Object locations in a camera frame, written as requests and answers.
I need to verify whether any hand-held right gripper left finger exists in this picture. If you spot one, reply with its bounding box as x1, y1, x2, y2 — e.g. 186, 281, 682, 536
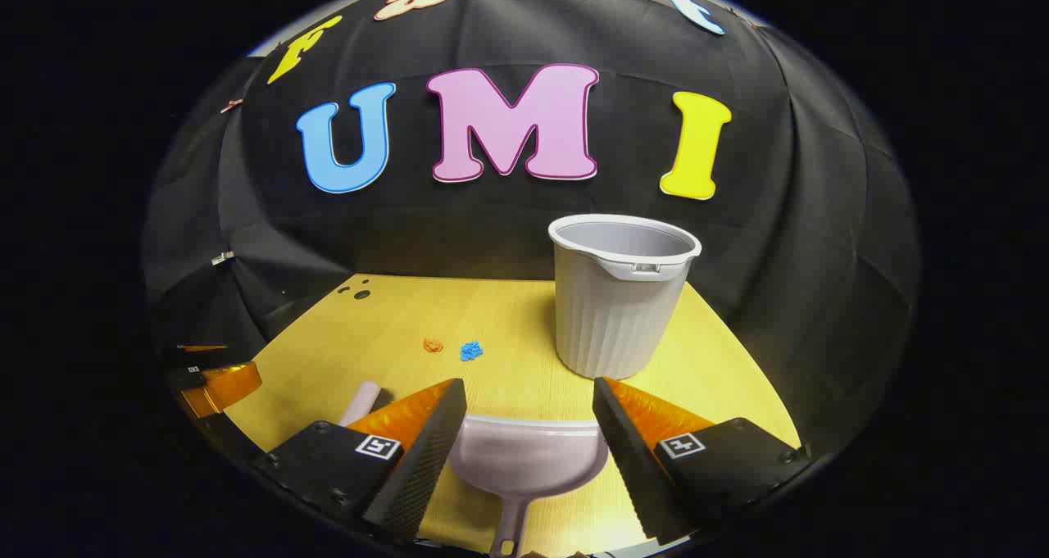
250, 378, 468, 544

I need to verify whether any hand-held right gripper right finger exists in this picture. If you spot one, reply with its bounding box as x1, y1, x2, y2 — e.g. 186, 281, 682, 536
592, 376, 814, 547

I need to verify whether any small pink broom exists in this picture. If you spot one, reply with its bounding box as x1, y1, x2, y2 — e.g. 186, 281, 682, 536
338, 380, 384, 428

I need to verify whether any pink dustpan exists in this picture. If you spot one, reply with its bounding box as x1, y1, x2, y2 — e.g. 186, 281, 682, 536
447, 415, 611, 557

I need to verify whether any white ribbed garbage bin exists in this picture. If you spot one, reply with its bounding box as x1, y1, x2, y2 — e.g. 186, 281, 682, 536
547, 214, 703, 380

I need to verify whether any yellow wooden desktop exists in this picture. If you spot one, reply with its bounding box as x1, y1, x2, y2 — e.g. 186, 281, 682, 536
223, 273, 804, 557

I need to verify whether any black backdrop cloth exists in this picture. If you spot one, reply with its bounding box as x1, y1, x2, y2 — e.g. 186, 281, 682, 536
141, 0, 923, 460

